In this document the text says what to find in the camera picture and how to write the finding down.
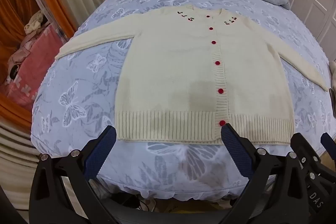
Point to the cream striped blanket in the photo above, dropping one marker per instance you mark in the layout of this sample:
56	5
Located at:
15	158

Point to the pink printed blanket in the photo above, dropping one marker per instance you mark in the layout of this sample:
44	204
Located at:
34	64

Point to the orange curtain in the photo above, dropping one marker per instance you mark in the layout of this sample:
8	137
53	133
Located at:
53	1

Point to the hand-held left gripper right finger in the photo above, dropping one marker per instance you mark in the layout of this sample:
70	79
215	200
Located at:
236	153

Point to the bed with butterfly print sheet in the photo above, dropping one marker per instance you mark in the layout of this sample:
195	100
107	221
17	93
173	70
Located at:
78	82

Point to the cream knit cardigan red buttons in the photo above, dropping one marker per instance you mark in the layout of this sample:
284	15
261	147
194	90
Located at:
170	69

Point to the cream clothing pile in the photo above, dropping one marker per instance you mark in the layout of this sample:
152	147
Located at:
34	22

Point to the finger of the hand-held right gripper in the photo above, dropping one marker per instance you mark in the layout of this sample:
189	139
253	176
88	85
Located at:
302	144
328	139

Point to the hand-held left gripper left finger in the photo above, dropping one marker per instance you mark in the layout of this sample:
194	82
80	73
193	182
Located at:
101	153

